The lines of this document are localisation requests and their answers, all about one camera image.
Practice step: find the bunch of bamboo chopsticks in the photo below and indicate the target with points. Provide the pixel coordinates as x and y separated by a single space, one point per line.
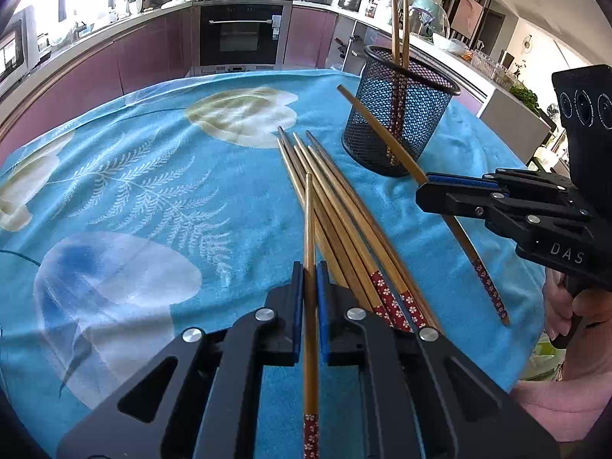
334 210

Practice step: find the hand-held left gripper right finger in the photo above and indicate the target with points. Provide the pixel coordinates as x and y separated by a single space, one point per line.
322 301

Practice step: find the person's pink clothing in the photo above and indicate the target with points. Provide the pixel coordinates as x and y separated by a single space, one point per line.
564 406

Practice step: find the black built-in oven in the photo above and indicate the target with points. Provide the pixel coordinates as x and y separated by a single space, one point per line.
244 38

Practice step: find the pink kitchen cabinets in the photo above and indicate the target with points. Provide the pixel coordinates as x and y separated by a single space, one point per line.
143 57

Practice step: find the bamboo chopstick red floral end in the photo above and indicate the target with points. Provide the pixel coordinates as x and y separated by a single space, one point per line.
311 248
393 19
488 283
405 28

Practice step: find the person's right hand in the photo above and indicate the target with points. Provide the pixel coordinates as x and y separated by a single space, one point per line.
593 311

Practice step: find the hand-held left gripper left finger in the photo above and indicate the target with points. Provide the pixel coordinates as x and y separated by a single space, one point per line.
297 296

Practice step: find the black mesh utensil holder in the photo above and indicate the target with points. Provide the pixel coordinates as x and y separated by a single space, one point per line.
373 119

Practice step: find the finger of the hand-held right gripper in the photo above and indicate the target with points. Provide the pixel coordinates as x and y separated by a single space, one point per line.
449 203
459 180

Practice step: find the blue floral tablecloth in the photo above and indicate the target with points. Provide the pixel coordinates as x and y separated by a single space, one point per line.
143 201

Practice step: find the microwave oven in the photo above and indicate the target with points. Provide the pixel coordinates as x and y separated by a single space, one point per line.
12 52

